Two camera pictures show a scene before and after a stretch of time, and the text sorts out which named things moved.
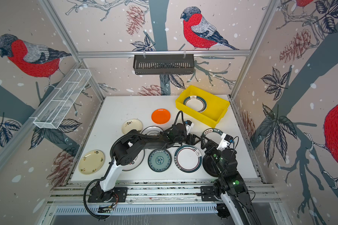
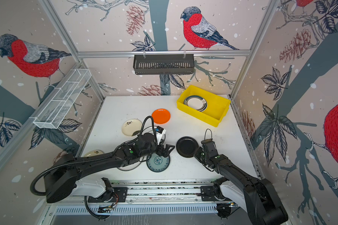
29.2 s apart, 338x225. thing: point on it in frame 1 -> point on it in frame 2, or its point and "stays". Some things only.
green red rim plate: x=188 y=158 -> x=196 y=102
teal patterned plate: x=159 y=160 stays
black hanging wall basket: x=163 y=63 stays
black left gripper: x=193 y=143 -> x=166 y=153
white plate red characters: x=136 y=163 stays
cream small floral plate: x=131 y=124 stays
